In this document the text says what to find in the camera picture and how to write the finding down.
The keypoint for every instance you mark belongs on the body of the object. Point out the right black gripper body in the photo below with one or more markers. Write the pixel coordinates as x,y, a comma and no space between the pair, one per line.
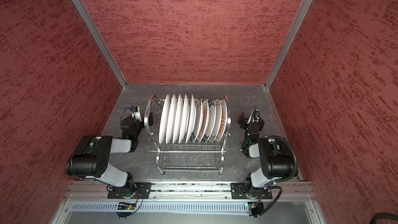
244,125

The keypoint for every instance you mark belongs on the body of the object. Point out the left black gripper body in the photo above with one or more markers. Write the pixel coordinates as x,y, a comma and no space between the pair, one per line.
140,125

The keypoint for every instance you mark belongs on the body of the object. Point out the chrome wire dish rack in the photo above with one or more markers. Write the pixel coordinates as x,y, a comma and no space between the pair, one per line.
198,156

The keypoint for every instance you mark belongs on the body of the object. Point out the white plate green red rim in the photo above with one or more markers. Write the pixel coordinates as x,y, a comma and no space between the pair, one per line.
216,122

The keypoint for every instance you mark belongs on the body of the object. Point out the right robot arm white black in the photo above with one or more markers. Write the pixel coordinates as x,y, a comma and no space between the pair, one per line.
278,161

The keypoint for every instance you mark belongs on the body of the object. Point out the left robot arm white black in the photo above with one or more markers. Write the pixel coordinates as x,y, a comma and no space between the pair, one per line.
90,159

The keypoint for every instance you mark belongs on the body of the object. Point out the white plate red black characters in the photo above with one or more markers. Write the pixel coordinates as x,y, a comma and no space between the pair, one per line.
211,119

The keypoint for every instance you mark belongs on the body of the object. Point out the patterned plate dark rim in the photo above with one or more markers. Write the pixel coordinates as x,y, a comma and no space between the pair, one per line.
205,119

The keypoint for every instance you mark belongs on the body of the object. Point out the patterned plate green rim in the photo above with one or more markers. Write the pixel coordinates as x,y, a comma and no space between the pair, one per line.
198,121

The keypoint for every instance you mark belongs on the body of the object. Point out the left small circuit board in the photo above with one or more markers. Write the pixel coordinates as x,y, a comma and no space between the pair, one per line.
125,206

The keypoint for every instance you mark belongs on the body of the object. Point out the small circuit board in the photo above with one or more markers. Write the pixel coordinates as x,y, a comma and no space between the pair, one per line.
125,206
255,209

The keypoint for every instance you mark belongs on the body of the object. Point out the right small circuit board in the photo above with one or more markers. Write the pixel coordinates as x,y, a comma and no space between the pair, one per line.
255,209

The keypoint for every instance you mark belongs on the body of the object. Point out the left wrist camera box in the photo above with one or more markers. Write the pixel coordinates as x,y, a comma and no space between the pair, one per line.
136,112

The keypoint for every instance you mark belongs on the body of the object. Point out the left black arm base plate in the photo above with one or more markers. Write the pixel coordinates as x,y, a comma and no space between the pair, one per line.
138,190

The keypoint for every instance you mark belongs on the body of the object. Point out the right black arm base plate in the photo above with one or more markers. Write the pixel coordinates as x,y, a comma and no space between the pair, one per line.
246,191

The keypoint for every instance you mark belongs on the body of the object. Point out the aluminium mounting rail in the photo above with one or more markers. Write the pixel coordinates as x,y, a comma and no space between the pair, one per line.
160,190

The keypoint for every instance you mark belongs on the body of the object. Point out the left aluminium corner post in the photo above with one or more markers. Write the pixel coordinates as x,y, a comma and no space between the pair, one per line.
88,20

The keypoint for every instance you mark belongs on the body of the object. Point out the aluminium corner post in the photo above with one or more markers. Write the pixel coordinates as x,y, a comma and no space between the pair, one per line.
88,20
296,24

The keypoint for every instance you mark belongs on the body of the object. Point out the right aluminium corner post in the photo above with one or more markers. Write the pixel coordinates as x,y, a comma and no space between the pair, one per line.
296,24

